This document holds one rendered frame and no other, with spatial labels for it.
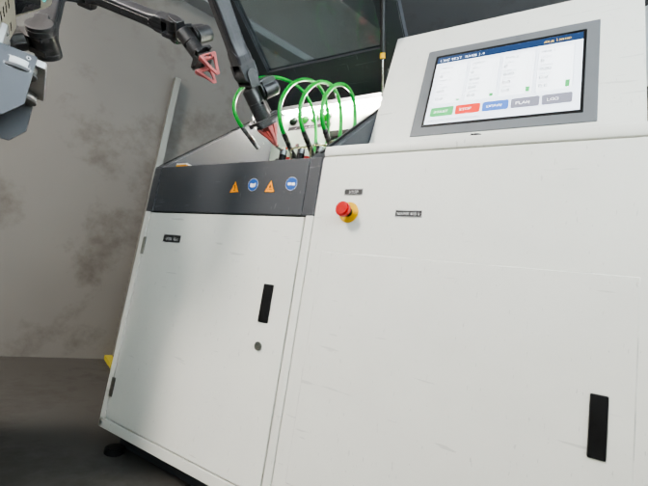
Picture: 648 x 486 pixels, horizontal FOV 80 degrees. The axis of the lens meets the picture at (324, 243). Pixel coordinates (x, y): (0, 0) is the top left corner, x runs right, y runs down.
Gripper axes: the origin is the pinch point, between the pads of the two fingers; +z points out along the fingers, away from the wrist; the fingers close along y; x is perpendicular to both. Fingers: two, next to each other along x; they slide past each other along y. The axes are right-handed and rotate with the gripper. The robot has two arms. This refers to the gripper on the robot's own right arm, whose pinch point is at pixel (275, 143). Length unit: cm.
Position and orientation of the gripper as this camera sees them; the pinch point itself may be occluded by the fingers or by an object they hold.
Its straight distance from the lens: 144.7
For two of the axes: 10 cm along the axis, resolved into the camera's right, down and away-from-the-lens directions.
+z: 3.9, 8.3, 4.0
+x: -7.0, -0.1, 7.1
